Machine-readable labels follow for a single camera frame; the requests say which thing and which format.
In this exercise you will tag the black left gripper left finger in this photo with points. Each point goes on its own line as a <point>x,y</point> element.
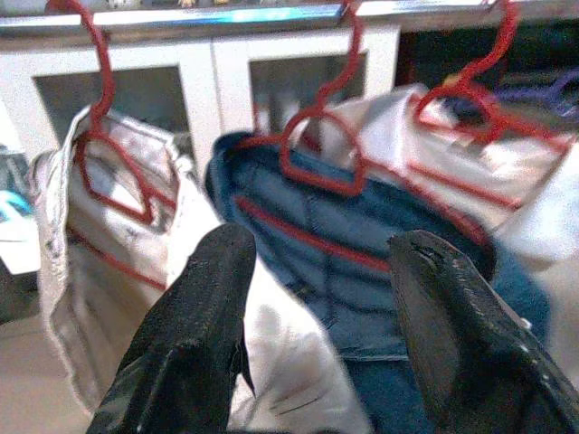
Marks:
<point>190,339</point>

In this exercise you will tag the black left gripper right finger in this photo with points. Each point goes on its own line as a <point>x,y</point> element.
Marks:
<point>461,352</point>

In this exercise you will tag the purple plastic hanger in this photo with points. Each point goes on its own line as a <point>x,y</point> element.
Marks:
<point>561,86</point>

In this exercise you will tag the red plastic hanger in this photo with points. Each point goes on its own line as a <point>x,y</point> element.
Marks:
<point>325,181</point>
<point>108,83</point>
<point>509,36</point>

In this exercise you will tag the beige white hung garment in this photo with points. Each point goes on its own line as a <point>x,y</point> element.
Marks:
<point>117,316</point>

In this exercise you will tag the blue denim garment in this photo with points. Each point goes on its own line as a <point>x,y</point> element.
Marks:
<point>344,307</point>

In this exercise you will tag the white collared shirt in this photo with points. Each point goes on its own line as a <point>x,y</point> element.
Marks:
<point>457,156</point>

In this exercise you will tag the white glass door cabinet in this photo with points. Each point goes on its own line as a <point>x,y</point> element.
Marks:
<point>199,81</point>

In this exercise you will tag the black television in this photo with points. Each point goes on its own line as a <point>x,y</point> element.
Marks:
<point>452,50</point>

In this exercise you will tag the steel clothes rack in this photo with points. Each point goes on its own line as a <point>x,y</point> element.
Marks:
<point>135,22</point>

